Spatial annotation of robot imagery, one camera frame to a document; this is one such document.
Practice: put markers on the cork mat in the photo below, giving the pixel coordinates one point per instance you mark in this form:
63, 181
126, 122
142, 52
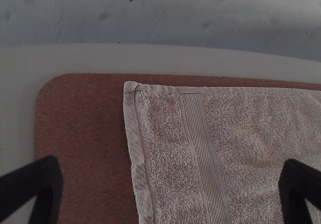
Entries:
87, 133

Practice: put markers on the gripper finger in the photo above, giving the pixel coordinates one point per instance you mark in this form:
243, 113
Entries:
291, 181
54, 176

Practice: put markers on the pale towel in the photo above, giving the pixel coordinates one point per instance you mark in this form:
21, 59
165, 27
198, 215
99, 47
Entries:
225, 146

